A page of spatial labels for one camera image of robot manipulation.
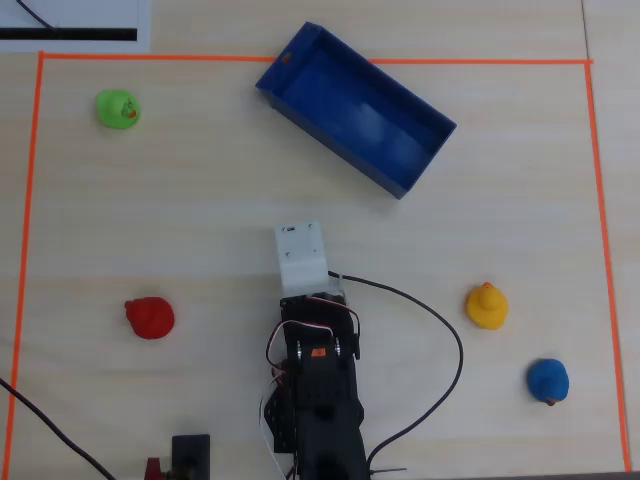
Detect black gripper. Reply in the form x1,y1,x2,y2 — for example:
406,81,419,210
279,293,362,362

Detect green rubber duck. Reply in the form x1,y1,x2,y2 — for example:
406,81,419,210
95,88,142,132

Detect yellow rubber duck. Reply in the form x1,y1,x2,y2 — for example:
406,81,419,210
465,281,510,332

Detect red rubber duck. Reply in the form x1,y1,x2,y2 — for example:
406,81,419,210
123,296,176,341

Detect blue plastic box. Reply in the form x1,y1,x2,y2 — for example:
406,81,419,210
254,21,458,201

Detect blue rubber duck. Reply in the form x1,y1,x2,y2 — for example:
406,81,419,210
526,357,571,407

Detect black table clamp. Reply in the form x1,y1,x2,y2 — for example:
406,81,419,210
170,433,212,480

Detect long orange tape strip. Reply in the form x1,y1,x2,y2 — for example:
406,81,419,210
38,51,595,67

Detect red white servo wires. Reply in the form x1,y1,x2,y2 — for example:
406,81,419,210
258,295,361,480

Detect black camera cable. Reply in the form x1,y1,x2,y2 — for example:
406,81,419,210
327,270,465,464

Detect thick black cable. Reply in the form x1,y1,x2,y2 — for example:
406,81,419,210
0,377,117,480

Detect thin black cable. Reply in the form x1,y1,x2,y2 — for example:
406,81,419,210
14,0,56,31

